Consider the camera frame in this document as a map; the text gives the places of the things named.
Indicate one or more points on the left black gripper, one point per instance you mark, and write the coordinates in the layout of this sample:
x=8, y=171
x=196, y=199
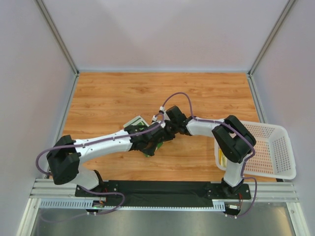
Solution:
x=154, y=143

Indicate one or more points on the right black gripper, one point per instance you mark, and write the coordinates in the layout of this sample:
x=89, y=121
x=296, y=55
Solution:
x=169, y=130

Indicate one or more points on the green patterned towel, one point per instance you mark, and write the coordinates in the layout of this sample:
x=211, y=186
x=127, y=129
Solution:
x=137, y=123

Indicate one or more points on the cream yellow crocodile towel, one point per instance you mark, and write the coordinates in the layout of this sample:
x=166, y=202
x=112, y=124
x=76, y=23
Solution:
x=222, y=158

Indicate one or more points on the white plastic basket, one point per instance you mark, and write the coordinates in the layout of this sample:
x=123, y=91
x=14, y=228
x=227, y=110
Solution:
x=274, y=156

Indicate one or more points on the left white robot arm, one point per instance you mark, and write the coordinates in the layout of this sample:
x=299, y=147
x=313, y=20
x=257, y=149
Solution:
x=68, y=155

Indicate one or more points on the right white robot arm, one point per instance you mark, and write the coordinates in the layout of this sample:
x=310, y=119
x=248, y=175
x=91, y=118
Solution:
x=234, y=139

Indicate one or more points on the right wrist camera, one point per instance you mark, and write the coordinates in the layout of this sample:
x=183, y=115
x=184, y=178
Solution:
x=162, y=110

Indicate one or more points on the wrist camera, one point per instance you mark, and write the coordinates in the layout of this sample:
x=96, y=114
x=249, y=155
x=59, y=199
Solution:
x=162, y=110
x=159, y=120

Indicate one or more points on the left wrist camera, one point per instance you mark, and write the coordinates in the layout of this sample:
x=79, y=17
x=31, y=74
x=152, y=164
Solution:
x=159, y=120

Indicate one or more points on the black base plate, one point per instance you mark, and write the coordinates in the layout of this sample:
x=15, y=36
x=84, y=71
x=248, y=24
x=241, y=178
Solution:
x=172, y=193

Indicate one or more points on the grey slotted cable duct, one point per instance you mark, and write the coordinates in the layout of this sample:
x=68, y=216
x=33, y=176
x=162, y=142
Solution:
x=93, y=205

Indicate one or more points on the aluminium front rail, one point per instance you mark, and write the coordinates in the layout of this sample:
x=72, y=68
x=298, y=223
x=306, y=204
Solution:
x=266, y=191

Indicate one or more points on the left aluminium frame post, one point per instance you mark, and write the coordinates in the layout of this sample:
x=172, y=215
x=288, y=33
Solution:
x=56, y=34

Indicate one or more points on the aluminium frame post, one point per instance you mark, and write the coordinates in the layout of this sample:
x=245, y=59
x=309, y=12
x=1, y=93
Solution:
x=56, y=34
x=273, y=33

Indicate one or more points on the right aluminium frame post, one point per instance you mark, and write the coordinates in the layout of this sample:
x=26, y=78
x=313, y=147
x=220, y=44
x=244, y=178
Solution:
x=273, y=33

